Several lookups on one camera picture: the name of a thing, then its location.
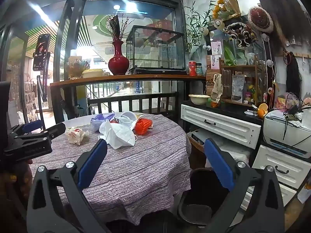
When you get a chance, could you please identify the wooden counter shelf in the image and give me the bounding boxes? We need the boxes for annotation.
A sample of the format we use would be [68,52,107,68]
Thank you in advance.
[50,74,207,88]

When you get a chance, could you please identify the smartphone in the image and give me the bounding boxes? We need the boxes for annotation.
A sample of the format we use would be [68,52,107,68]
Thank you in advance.
[33,33,51,71]

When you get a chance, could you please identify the brown hanging hair pieces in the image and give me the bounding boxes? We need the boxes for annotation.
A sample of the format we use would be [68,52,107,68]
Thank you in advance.
[255,0,311,54]

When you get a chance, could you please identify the wicker basket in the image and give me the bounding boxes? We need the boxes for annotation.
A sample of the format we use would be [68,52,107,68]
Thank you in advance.
[187,129,206,153]

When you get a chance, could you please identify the photo card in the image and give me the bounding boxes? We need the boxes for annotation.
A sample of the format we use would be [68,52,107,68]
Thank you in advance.
[211,41,223,55]

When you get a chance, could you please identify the grey snack packet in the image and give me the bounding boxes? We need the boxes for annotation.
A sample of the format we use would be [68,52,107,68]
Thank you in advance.
[231,75,245,103]

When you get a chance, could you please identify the black phone stand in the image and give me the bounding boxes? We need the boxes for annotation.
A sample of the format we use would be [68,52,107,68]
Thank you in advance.
[36,52,49,130]

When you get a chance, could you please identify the gold flower ornament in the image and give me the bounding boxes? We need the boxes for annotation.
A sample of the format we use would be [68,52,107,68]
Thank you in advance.
[67,56,90,79]

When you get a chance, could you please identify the cream bowl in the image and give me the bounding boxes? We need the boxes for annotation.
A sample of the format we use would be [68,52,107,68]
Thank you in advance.
[189,94,211,105]

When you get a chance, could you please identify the green bamboo plant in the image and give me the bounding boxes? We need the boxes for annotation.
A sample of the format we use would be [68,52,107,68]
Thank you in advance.
[185,1,214,54]

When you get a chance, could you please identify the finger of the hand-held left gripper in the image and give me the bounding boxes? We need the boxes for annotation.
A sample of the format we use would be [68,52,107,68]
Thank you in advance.
[15,122,66,143]
[10,120,45,138]

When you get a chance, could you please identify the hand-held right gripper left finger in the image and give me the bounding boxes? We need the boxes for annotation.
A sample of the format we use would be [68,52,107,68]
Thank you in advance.
[26,138,108,233]

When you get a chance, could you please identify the glass terrarium with black frame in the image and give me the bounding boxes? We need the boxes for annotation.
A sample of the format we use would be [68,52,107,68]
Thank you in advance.
[126,25,186,75]

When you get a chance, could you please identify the brown boxes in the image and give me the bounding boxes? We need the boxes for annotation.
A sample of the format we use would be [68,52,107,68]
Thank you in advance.
[206,55,220,95]

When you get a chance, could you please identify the purple plastic packet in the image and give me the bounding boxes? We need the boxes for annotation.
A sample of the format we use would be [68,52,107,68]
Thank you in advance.
[90,113,116,133]

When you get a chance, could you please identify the printed paper bag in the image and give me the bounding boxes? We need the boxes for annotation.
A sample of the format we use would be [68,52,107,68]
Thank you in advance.
[211,73,223,102]

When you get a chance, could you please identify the person's left hand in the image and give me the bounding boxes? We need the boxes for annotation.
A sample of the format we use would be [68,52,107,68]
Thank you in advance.
[7,159,34,197]

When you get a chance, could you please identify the white drawer cabinet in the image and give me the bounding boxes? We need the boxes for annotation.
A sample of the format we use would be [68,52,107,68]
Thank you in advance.
[180,104,261,150]

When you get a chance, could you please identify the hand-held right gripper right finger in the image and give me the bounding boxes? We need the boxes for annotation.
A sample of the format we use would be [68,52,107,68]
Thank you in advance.
[204,138,285,233]

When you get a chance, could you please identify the orange foam fruit net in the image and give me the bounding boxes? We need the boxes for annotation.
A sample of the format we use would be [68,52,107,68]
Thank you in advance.
[134,118,153,136]

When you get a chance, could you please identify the white face mask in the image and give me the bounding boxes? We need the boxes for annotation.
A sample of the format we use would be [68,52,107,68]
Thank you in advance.
[99,119,138,150]

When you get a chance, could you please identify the white drawer unit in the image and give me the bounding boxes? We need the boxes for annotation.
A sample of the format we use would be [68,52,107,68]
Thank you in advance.
[239,144,311,211]

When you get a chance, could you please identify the dried flower branches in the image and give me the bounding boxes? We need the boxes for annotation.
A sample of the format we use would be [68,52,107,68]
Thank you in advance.
[100,15,135,42]

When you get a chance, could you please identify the yellow bowl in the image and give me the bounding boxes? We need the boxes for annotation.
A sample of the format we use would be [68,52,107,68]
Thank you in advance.
[82,69,104,78]

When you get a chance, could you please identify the white printer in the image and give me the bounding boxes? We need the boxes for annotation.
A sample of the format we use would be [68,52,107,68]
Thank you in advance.
[263,109,311,159]

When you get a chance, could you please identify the red ceramic vase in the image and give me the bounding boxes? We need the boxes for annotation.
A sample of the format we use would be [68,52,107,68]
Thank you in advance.
[108,41,130,76]

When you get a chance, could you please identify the wooden rack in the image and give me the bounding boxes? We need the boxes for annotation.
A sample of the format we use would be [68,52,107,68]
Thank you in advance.
[219,58,268,107]

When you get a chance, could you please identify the sunflower bouquet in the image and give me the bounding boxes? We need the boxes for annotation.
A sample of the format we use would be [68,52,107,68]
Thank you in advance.
[211,0,242,21]

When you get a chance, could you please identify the black railing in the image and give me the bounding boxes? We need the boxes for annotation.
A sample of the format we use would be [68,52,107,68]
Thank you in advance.
[87,92,179,117]

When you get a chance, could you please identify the ornate headdress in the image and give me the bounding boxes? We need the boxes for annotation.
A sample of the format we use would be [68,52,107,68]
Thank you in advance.
[225,22,258,48]

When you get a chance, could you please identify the black trash bin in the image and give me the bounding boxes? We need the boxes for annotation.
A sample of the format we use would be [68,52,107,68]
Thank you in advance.
[177,167,246,230]

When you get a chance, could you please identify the black cable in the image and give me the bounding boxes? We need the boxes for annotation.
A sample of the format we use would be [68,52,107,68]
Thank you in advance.
[283,95,311,147]

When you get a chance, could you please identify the round red fur-trimmed hat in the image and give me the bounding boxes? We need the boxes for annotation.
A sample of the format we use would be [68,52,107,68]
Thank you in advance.
[248,6,274,33]

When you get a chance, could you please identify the black hanging wig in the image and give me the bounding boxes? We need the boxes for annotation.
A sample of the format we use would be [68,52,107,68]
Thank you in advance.
[285,51,302,95]

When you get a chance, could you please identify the white paper wrapper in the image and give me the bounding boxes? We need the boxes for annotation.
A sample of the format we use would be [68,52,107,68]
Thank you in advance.
[65,127,89,146]

